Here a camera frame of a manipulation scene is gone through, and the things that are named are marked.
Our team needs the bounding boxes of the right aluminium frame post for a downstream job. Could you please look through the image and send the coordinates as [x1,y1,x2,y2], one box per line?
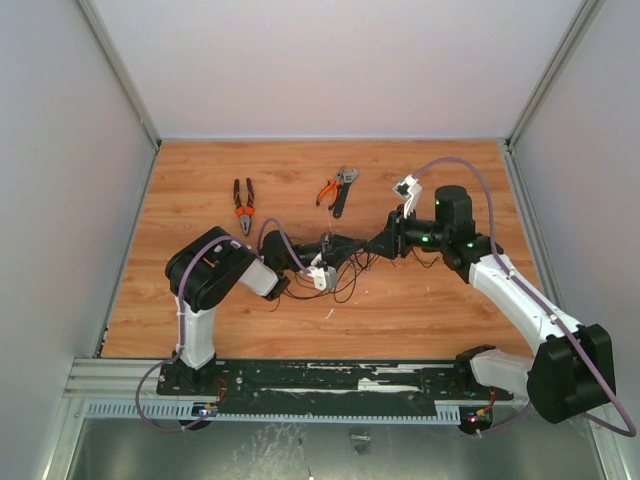
[505,0,605,155]

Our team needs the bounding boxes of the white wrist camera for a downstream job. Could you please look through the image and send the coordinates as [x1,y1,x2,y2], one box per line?
[307,261,337,291]
[393,175,422,219]

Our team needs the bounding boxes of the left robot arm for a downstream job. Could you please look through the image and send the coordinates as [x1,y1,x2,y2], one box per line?
[157,226,366,395]

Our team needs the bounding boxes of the orange needle nose pliers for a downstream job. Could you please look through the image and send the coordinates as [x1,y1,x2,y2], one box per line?
[315,169,349,210]

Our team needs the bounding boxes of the aluminium front rail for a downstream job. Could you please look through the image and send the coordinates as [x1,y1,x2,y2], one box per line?
[63,357,614,407]

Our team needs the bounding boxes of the black adjustable wrench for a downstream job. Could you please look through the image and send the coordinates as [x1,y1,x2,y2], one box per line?
[332,168,359,219]

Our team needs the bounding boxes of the black wire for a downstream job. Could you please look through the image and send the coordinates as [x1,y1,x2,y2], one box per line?
[267,232,446,312]

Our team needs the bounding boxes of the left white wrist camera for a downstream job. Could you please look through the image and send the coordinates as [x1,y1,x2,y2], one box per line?
[307,261,337,291]

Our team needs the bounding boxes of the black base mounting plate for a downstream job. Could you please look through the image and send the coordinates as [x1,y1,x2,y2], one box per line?
[156,359,512,416]

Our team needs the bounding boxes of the left aluminium frame post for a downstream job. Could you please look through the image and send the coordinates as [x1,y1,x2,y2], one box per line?
[75,0,162,151]

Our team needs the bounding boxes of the orange black combination pliers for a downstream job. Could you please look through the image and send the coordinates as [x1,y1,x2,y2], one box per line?
[233,178,255,236]

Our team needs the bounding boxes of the grey slotted cable duct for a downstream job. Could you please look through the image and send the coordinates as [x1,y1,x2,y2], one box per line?
[83,398,461,425]

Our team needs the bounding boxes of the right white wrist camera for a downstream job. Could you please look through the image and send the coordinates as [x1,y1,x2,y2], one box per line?
[393,175,422,219]

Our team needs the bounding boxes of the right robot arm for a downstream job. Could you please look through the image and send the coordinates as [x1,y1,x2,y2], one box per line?
[365,177,615,424]

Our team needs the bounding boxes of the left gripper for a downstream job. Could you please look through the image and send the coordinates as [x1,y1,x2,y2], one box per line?
[280,232,368,272]

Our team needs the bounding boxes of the aluminium frame post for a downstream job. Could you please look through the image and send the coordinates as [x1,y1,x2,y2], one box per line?
[505,0,605,155]
[75,0,162,151]

